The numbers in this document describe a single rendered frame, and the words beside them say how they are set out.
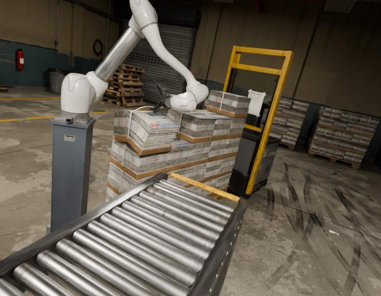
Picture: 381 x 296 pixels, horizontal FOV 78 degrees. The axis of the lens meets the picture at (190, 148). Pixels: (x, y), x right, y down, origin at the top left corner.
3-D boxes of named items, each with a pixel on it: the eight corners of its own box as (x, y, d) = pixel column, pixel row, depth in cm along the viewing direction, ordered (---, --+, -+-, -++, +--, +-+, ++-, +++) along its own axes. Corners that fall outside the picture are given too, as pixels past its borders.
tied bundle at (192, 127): (163, 131, 229) (167, 108, 222) (183, 130, 251) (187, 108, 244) (192, 144, 207) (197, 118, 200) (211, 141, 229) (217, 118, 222)
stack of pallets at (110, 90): (120, 98, 915) (124, 64, 877) (141, 104, 889) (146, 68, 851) (96, 99, 793) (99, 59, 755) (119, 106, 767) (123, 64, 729)
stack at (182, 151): (102, 222, 211) (110, 134, 186) (187, 191, 298) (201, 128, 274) (126, 248, 188) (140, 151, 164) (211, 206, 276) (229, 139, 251)
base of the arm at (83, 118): (50, 121, 132) (50, 111, 130) (63, 114, 152) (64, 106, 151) (84, 126, 136) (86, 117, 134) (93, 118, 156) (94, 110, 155)
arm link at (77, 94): (54, 110, 136) (56, 70, 130) (69, 106, 153) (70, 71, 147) (83, 115, 137) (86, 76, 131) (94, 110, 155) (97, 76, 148)
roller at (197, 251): (115, 212, 106) (116, 203, 104) (212, 260, 90) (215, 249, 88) (107, 218, 101) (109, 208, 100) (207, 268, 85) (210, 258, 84)
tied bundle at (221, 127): (183, 130, 251) (187, 108, 244) (200, 128, 273) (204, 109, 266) (212, 141, 229) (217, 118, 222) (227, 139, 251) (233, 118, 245)
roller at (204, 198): (159, 186, 140) (161, 178, 140) (234, 217, 124) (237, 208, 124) (155, 185, 135) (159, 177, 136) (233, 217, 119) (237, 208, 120)
